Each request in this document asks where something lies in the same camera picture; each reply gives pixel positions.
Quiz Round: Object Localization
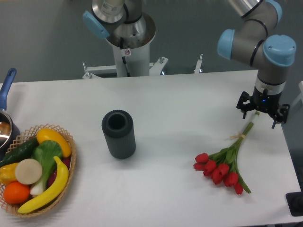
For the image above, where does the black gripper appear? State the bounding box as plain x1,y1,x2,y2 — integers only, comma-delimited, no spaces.
236,85,290,129

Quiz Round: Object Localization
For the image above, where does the red tulip bouquet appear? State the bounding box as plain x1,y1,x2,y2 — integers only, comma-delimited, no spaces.
193,111,260,195

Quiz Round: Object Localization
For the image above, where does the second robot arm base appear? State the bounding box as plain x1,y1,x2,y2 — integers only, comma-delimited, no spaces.
82,0,147,40

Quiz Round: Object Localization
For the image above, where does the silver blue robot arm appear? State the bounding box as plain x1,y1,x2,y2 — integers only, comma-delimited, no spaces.
217,0,296,124

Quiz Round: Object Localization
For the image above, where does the black device at edge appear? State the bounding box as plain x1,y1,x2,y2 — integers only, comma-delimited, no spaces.
285,192,303,217

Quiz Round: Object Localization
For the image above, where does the dark grey ribbed vase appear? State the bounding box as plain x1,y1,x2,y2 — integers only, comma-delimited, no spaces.
101,110,136,159

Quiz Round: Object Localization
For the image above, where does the dark red vegetable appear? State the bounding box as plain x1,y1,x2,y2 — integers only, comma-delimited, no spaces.
47,157,71,188

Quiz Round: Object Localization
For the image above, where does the green bok choy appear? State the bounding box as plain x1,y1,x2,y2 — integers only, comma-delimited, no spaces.
30,140,62,197

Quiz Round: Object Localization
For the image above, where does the woven wicker basket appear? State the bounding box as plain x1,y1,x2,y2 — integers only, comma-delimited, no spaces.
0,124,77,218

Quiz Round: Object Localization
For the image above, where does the yellow banana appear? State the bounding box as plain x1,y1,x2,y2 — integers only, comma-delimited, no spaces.
18,156,69,214

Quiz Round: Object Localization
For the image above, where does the beige round disc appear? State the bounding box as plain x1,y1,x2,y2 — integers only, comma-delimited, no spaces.
15,158,43,185

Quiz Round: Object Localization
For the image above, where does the green cucumber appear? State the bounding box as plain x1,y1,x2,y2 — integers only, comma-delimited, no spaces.
0,137,39,167

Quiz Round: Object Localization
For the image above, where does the orange fruit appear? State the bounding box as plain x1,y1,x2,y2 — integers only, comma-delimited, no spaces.
3,181,30,204

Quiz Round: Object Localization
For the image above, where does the yellow bell pepper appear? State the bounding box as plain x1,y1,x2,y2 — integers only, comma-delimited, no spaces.
0,163,18,185

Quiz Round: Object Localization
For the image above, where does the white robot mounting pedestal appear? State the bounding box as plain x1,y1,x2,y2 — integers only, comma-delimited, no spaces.
82,14,204,80

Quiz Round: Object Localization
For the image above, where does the blue handled saucepan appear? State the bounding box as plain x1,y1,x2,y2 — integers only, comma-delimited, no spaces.
0,68,20,159

